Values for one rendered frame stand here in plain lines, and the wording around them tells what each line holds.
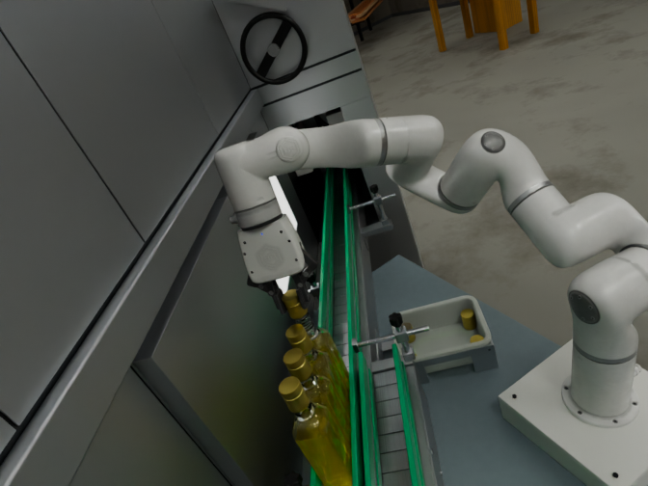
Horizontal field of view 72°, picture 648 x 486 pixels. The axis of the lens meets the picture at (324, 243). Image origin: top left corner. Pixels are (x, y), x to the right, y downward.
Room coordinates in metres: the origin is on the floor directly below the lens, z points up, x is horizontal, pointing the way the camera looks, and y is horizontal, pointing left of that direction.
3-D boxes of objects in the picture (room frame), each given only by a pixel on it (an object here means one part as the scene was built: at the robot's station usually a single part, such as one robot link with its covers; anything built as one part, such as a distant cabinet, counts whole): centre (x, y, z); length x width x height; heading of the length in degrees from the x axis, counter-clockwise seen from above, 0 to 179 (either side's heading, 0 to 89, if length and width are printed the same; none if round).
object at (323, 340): (0.66, 0.09, 0.99); 0.06 x 0.06 x 0.21; 75
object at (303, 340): (0.61, 0.11, 1.14); 0.04 x 0.04 x 0.04
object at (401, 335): (0.72, -0.05, 0.95); 0.17 x 0.03 x 0.12; 77
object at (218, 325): (0.91, 0.17, 1.15); 0.90 x 0.03 x 0.34; 167
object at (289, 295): (0.66, 0.09, 1.17); 0.04 x 0.04 x 0.04
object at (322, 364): (0.61, 0.11, 0.99); 0.06 x 0.06 x 0.21; 78
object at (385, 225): (1.34, -0.20, 0.90); 0.17 x 0.05 x 0.23; 77
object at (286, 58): (1.54, -0.10, 1.49); 0.21 x 0.05 x 0.21; 77
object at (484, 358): (0.81, -0.15, 0.79); 0.27 x 0.17 x 0.08; 77
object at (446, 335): (0.80, -0.17, 0.80); 0.22 x 0.17 x 0.09; 77
